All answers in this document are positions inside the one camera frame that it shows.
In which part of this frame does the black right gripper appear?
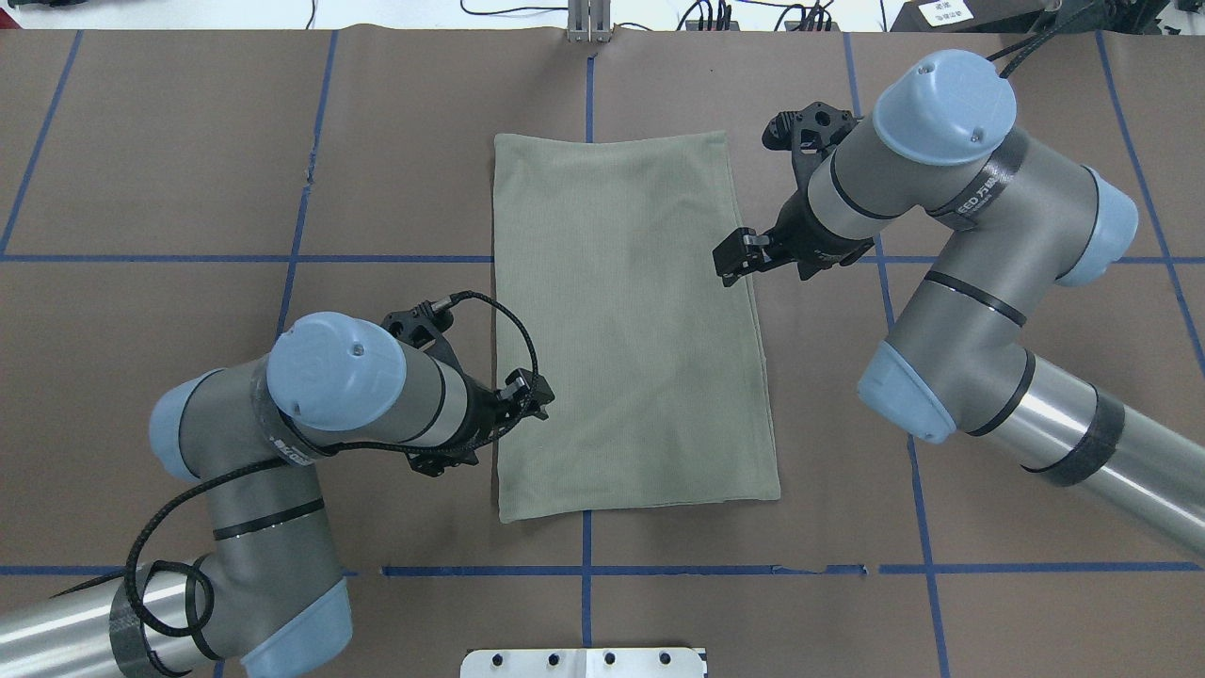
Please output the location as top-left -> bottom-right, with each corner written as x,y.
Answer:
712,102 -> 872,288

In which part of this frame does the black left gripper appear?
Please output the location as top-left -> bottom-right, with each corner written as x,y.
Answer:
380,299 -> 556,477

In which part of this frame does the sage green long-sleeve shirt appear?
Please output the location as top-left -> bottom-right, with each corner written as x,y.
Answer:
493,130 -> 780,524

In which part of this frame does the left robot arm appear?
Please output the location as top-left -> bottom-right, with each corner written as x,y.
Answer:
2,291 -> 554,677

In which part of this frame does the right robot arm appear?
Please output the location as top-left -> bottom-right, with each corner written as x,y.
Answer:
712,51 -> 1204,558

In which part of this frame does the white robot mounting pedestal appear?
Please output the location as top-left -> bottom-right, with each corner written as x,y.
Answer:
459,645 -> 709,677

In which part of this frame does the aluminium frame post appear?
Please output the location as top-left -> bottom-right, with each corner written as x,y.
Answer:
568,0 -> 615,45

